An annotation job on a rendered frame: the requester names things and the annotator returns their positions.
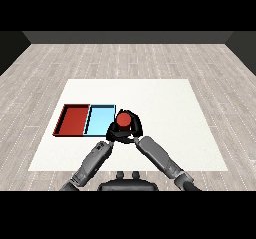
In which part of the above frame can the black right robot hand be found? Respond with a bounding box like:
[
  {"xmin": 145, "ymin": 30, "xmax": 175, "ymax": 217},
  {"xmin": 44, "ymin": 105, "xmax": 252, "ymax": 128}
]
[{"xmin": 116, "ymin": 108, "xmax": 144, "ymax": 140}]

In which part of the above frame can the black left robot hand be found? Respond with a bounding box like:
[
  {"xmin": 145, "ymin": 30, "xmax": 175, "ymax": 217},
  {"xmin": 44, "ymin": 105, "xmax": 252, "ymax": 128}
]
[{"xmin": 105, "ymin": 121, "xmax": 135, "ymax": 145}]

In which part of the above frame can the small red can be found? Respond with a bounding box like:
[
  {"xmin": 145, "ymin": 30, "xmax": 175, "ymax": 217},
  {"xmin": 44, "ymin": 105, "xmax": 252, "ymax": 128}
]
[{"xmin": 115, "ymin": 112, "xmax": 133, "ymax": 132}]

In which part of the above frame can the shallow light blue open box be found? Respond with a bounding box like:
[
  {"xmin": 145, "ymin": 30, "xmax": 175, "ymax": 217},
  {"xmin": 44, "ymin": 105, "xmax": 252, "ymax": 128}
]
[{"xmin": 82, "ymin": 104, "xmax": 118, "ymax": 137}]

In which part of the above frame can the shallow red open box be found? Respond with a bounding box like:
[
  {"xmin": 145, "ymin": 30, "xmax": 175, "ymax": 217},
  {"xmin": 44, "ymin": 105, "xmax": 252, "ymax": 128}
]
[{"xmin": 52, "ymin": 103, "xmax": 92, "ymax": 138}]

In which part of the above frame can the dark grey robot body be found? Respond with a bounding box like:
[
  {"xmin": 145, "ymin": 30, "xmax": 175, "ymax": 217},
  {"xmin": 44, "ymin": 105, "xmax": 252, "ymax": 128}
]
[{"xmin": 97, "ymin": 170, "xmax": 159, "ymax": 192}]

